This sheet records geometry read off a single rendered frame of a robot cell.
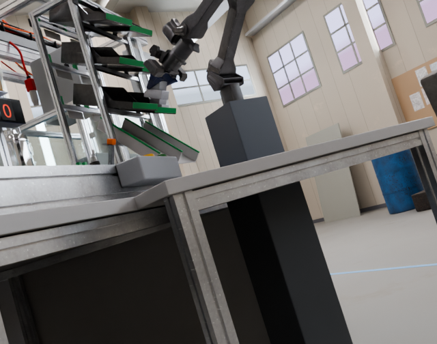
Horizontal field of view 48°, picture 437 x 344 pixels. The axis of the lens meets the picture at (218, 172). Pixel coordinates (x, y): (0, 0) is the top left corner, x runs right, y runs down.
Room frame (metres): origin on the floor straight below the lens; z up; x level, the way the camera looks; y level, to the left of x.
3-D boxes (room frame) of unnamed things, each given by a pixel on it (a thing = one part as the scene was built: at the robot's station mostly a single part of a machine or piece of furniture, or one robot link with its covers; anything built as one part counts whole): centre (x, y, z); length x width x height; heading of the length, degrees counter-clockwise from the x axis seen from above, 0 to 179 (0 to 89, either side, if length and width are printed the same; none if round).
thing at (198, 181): (1.47, -0.08, 0.84); 0.90 x 0.70 x 0.03; 124
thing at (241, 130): (1.43, -0.11, 0.96); 0.14 x 0.14 x 0.20; 34
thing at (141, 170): (1.27, 0.17, 0.93); 0.21 x 0.07 x 0.06; 160
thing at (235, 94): (1.43, -0.10, 1.09); 0.07 x 0.07 x 0.06; 34
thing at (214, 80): (1.43, -0.10, 1.15); 0.09 x 0.07 x 0.06; 129
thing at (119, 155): (1.81, 0.33, 1.26); 0.36 x 0.21 x 0.80; 160
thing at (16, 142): (2.26, 0.88, 1.32); 0.14 x 0.14 x 0.38
